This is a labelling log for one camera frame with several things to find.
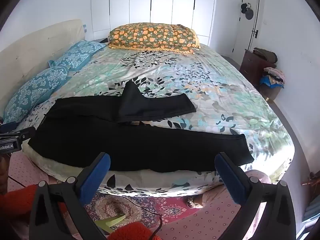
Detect blue floral pillow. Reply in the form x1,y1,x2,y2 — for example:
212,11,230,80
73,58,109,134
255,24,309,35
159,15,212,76
4,66,72,124
49,40,107,72

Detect beige padded headboard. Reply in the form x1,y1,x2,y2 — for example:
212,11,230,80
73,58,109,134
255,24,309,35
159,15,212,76
0,19,84,117

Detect thin black cable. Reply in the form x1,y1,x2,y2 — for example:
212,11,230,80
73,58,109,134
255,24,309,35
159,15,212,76
7,176,28,188

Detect patterned red rug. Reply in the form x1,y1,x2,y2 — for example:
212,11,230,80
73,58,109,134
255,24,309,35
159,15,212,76
84,194,208,230

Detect brown basket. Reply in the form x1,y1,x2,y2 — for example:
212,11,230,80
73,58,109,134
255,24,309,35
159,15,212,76
259,82,282,100

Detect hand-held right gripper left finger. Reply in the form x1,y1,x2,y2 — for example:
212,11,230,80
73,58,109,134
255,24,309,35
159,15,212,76
29,152,111,240

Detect yellow green patterned pillow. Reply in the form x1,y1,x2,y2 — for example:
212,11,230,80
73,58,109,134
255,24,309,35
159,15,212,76
107,23,200,54

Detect yellow green plastic piece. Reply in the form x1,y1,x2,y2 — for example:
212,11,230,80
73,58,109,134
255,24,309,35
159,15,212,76
96,214,127,233

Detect pink clothes pile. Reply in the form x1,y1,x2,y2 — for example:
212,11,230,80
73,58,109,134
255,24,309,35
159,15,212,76
262,67,286,84

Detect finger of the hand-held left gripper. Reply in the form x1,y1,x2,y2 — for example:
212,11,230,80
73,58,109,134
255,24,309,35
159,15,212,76
0,122,17,133
14,126,36,144

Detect white door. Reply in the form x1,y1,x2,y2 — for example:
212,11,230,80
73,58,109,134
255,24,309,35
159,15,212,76
232,0,260,58

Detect white wardrobe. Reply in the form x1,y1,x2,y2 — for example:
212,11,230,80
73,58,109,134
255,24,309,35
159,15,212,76
91,0,218,45

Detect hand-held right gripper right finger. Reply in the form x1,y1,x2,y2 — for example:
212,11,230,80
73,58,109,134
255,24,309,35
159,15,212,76
214,152,297,240

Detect stack of folded cloths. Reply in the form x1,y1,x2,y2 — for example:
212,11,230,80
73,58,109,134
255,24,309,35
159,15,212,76
304,200,320,222

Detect blue cloth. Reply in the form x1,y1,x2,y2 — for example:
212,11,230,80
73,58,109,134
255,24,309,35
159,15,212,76
259,76,284,89

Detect black pants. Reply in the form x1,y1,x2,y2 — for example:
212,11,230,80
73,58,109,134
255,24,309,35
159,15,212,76
27,81,255,173

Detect brown woven object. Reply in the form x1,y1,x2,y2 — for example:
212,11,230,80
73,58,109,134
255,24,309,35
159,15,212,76
302,172,320,188

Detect bed with leaf print sheet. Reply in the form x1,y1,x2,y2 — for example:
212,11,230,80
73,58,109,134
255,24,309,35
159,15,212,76
5,42,294,198

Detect brown patterned slipper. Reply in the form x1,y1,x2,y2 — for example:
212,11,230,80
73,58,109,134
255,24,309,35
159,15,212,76
186,196,203,208

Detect pink dotted floor mat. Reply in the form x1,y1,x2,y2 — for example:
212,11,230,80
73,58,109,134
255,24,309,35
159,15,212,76
0,152,258,240

